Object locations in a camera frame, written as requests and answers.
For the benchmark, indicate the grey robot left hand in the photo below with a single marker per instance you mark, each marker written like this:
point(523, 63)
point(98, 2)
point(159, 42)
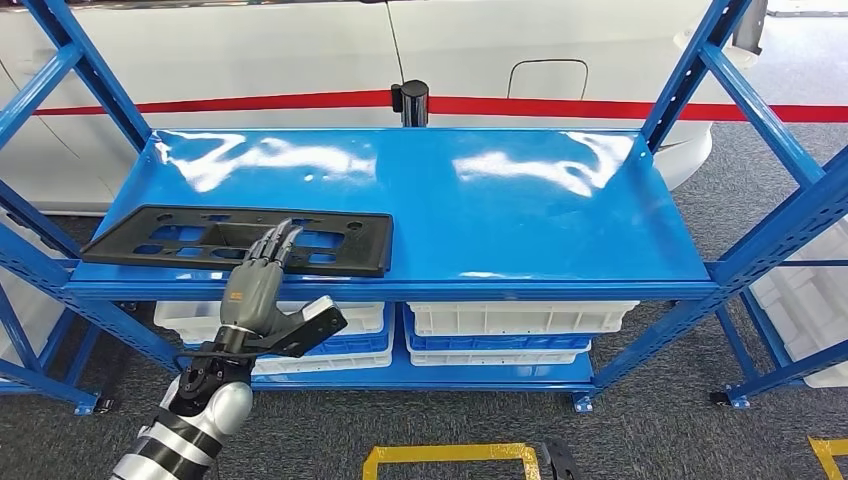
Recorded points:
point(255, 291)

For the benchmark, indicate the black plastic plate part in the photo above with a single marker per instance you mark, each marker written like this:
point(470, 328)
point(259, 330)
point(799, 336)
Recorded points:
point(371, 252)

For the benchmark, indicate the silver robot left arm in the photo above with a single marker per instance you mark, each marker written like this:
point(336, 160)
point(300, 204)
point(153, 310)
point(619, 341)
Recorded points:
point(218, 411)

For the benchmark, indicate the blue metal shelf rack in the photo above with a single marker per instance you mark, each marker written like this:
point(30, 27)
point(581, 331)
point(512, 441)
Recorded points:
point(66, 392)
point(464, 199)
point(788, 372)

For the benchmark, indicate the red barrier belt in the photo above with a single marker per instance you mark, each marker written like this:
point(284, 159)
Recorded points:
point(563, 106)
point(232, 104)

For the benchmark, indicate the white car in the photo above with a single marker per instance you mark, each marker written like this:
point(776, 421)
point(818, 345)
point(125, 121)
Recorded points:
point(265, 46)

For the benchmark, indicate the yellow floor tape square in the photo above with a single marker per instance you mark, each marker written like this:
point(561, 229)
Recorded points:
point(450, 454)
point(828, 450)

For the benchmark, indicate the black robot right foot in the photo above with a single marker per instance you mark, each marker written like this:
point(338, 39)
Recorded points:
point(562, 464)

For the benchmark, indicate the grey pillar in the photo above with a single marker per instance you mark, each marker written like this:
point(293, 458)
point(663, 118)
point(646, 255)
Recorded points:
point(752, 26)

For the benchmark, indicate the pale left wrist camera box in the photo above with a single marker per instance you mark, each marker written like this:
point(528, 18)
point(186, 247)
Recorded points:
point(318, 308)

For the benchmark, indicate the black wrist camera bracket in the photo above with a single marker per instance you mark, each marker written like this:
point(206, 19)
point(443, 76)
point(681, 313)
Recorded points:
point(311, 334)

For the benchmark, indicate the black stanchion post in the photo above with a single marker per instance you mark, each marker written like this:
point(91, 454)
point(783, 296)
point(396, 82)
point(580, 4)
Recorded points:
point(412, 102)

